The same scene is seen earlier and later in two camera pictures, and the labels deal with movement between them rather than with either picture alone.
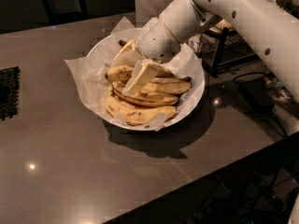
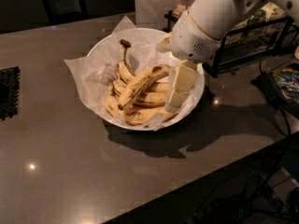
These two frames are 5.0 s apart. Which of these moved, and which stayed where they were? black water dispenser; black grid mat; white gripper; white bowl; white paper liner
Moved: white gripper
Stayed: black water dispenser; black grid mat; white bowl; white paper liner
